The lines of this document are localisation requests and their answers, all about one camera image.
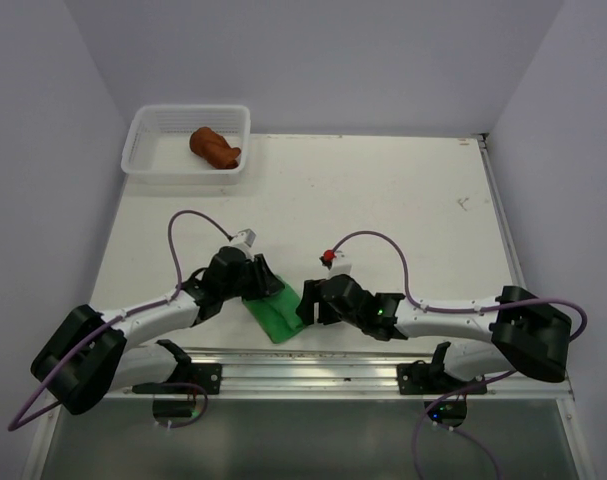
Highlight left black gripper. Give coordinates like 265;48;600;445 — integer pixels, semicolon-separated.
221;253;284;301

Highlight green towel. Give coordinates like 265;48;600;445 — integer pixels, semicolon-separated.
242;284;307;344

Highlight brown towel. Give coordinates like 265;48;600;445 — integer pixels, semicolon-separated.
189;127;242;170

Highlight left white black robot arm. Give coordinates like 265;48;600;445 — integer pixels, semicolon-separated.
30;246;285;415

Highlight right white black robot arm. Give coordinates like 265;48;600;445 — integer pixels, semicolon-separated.
296;274;571;393

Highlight white plastic basket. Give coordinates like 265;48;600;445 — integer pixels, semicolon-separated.
121;104;251;186

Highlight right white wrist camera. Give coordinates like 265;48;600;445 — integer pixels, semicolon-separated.
327;255;352;279

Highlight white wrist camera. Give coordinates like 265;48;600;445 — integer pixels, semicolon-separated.
230;229;256;249
327;255;352;279

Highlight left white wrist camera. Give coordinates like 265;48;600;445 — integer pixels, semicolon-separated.
230;229;256;249

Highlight aluminium mounting rail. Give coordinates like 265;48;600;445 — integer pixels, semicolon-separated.
44;352;574;401

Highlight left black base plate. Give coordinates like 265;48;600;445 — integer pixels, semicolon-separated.
132;363;222;395

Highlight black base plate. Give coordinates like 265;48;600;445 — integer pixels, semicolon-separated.
396;361;487;395
132;363;222;395

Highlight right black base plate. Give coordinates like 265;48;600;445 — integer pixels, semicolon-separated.
396;361;487;395

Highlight right side aluminium rail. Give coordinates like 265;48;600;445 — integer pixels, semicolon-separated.
475;133;527;288

